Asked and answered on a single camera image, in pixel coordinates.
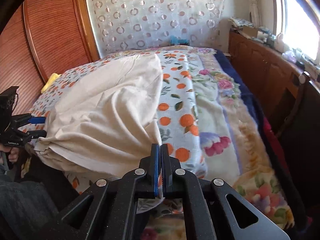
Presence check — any beige printed t-shirt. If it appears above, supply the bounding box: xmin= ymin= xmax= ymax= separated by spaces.
xmin=34 ymin=54 xmax=163 ymax=177

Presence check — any person's left hand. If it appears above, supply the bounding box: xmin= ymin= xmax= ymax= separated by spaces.
xmin=0 ymin=144 xmax=21 ymax=163

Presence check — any yellow Pikachu plush toy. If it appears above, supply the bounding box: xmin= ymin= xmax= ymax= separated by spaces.
xmin=41 ymin=73 xmax=61 ymax=94

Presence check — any floral pink bed blanket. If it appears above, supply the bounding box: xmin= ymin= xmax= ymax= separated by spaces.
xmin=120 ymin=45 xmax=296 ymax=240

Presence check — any orange print bed blanket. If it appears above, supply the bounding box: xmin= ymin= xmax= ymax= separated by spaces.
xmin=23 ymin=50 xmax=207 ymax=192

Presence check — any wooden slatted wardrobe door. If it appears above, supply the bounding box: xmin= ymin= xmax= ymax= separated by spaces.
xmin=1 ymin=0 xmax=99 ymax=114

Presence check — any long wooden cabinet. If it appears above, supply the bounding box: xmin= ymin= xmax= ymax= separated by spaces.
xmin=228 ymin=30 xmax=319 ymax=133

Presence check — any circle pattern sheer curtain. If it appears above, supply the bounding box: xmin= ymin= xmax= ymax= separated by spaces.
xmin=87 ymin=0 xmax=225 ymax=57

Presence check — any blue object behind bed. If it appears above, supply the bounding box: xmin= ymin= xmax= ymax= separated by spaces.
xmin=170 ymin=36 xmax=190 ymax=46

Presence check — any cardboard box on cabinet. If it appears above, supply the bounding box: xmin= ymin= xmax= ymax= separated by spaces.
xmin=238 ymin=26 xmax=258 ymax=39

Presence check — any folded cloth stack on cabinet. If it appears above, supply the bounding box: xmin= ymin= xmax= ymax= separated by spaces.
xmin=228 ymin=17 xmax=254 ymax=28

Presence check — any window with wooden frame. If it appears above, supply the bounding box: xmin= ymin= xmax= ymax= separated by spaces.
xmin=276 ymin=0 xmax=319 ymax=64

